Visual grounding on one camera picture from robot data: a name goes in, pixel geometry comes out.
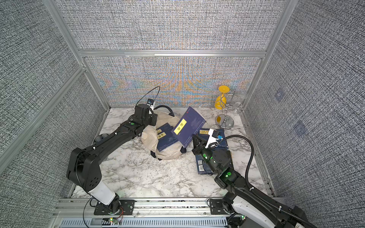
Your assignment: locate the aluminium front rail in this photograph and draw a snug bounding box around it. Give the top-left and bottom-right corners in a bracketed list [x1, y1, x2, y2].
[51, 197, 294, 228]

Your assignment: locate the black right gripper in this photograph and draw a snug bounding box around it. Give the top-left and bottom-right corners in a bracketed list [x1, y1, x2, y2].
[195, 134, 220, 176]

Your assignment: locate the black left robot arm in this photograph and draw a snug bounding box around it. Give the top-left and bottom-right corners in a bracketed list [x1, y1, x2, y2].
[66, 104, 157, 215]

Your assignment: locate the clear wine glass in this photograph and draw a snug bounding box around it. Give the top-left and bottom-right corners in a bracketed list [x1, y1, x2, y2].
[232, 91, 248, 114]

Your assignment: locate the blue book with barcode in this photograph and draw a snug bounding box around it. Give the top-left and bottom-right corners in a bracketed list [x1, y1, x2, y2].
[195, 155, 213, 175]

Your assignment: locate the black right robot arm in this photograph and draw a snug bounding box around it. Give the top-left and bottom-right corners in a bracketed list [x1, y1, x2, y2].
[192, 135, 315, 228]

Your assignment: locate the black corrugated cable hose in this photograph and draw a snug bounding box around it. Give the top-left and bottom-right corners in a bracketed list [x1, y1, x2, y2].
[210, 135, 314, 228]

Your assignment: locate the purple blue book yellow label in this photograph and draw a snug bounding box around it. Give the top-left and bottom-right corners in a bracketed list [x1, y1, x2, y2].
[171, 106, 206, 148]

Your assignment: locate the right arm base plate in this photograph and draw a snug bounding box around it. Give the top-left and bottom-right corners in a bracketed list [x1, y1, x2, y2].
[207, 198, 230, 215]

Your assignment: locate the dark flower shaped dish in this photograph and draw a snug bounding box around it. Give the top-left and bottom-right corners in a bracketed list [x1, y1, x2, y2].
[93, 134, 108, 144]

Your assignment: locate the yellow wine glass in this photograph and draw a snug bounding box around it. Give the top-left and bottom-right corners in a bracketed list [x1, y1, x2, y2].
[214, 85, 230, 110]

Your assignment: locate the cream canvas tote bag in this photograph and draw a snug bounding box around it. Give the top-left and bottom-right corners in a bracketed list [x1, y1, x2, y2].
[129, 104, 186, 160]

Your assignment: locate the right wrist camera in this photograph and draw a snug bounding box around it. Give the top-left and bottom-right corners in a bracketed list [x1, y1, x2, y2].
[205, 129, 223, 149]

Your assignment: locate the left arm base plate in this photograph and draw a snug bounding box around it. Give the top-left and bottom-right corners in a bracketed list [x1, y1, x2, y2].
[94, 199, 136, 216]

